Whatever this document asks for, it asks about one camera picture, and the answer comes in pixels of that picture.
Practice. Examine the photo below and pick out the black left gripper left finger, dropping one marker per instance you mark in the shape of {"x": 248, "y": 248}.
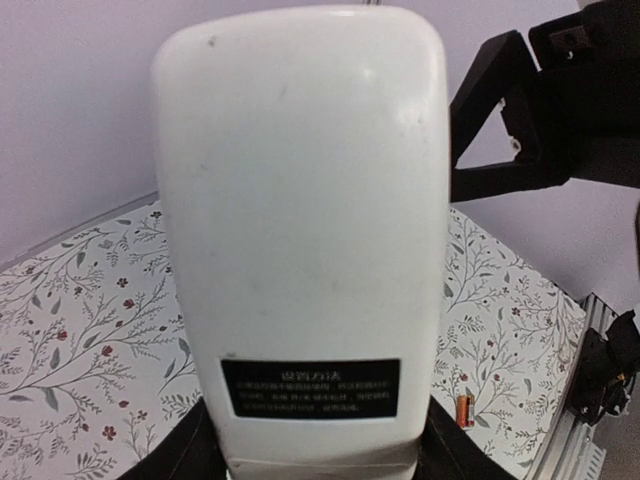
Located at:
{"x": 189, "y": 452}

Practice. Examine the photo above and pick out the floral patterned table mat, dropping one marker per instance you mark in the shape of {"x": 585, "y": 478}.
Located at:
{"x": 96, "y": 369}

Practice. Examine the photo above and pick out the orange AA battery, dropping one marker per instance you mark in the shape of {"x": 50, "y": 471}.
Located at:
{"x": 465, "y": 411}

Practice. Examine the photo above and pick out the white remote control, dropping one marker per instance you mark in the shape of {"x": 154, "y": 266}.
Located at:
{"x": 303, "y": 171}

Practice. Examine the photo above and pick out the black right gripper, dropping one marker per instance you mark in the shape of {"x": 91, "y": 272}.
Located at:
{"x": 581, "y": 73}

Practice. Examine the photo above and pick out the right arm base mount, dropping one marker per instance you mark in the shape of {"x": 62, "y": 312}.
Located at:
{"x": 606, "y": 365}

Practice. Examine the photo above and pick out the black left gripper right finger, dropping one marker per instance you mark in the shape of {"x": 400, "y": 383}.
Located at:
{"x": 446, "y": 452}

